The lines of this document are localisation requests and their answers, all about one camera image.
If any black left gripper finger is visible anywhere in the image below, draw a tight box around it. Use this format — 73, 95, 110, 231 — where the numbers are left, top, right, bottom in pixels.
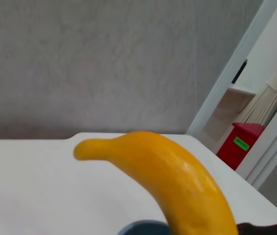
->
237, 213, 277, 235

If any yellow banana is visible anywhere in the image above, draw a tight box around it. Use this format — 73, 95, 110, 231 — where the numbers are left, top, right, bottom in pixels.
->
73, 130, 240, 235

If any blue plastic bowl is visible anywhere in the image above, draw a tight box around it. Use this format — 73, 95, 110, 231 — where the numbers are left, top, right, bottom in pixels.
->
118, 219, 171, 235

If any red box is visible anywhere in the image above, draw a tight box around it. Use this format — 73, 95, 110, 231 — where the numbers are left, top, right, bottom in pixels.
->
216, 122, 264, 171

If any green label sticker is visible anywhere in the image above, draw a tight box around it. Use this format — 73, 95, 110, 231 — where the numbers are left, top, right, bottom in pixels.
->
233, 136, 251, 151

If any beige curtain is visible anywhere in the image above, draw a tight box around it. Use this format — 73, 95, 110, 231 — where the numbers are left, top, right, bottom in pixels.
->
236, 28, 277, 128

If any white shelf unit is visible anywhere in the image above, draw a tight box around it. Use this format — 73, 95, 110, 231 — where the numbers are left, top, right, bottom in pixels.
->
202, 83, 257, 154

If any black door hinge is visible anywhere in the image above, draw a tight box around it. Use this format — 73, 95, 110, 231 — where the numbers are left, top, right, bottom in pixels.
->
231, 58, 249, 84

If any white door frame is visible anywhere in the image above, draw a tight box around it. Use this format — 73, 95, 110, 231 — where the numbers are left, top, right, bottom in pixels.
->
186, 0, 277, 191

